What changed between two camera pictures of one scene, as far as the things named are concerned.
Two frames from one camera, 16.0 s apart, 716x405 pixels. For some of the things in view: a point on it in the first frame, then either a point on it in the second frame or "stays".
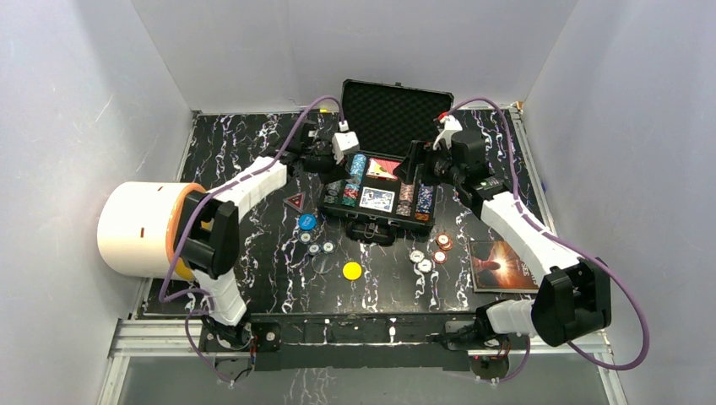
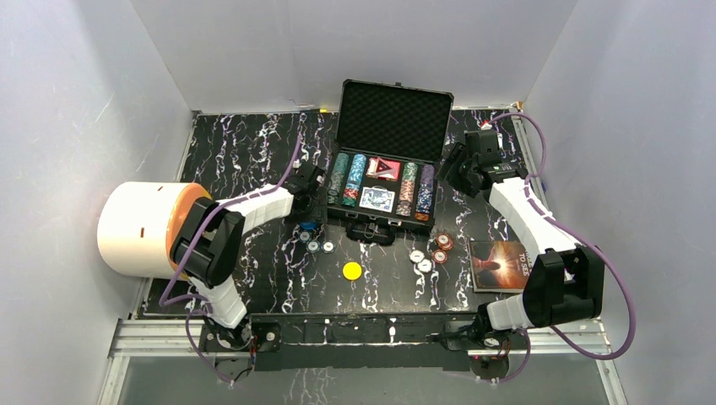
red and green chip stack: x=350 y=194 stays
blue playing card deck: x=377 y=199 stays
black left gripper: x=325 y=163 to x=312 y=175
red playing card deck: x=382 y=169 stays
